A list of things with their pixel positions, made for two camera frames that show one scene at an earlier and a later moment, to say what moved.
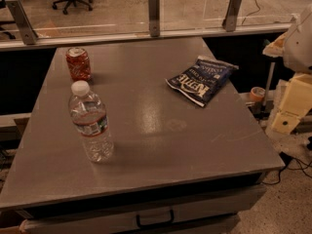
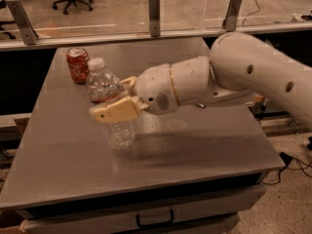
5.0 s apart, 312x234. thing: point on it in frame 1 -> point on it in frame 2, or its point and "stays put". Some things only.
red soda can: [78, 63] stays put
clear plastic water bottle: [90, 117] -> [105, 87]
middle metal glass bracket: [154, 14] stays put
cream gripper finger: [296, 101] -> [155, 86]
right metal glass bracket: [229, 21] stays put
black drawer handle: [139, 225] stays put
